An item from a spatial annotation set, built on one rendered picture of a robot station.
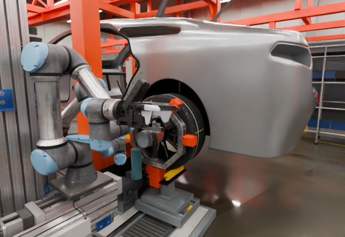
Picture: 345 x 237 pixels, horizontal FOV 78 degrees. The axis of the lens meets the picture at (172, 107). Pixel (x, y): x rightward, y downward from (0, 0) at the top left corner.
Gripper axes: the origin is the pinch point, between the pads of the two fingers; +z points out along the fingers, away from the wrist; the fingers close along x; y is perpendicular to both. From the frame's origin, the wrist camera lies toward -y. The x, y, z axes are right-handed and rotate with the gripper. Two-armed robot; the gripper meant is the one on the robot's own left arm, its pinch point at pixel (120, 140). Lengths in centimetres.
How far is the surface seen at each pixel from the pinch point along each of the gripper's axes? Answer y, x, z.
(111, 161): 27.3, -9.3, 27.6
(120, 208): 70, -2, 19
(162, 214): 67, 33, -1
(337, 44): -109, 386, 157
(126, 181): 42.4, 3.0, 15.8
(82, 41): -77, -27, 14
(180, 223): 69, 46, -14
